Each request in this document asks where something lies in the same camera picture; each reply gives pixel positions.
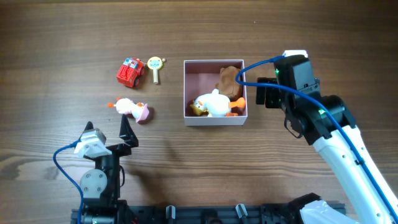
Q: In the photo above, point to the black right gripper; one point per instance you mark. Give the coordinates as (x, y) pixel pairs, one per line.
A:
(262, 92)

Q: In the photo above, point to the brown plush toy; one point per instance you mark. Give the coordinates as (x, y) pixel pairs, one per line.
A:
(227, 84)

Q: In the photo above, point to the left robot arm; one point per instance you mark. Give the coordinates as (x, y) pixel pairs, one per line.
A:
(101, 185)

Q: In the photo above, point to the yellow wooden rattle drum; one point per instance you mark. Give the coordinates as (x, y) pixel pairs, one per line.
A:
(155, 64)

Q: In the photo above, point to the red toy fire truck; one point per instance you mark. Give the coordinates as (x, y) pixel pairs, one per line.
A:
(130, 72)

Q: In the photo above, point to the pink cardboard box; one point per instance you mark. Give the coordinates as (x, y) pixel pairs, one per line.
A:
(200, 77)

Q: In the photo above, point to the white pink plush duck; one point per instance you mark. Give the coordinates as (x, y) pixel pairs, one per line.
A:
(139, 110)

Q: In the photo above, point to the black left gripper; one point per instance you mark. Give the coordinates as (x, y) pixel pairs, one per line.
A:
(123, 149)

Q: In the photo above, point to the white plush duck yellow hat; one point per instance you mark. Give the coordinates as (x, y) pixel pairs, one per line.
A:
(216, 105)

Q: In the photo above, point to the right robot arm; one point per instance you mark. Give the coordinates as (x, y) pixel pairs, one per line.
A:
(347, 156)

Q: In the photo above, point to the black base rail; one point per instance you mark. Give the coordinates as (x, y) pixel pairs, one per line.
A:
(264, 214)

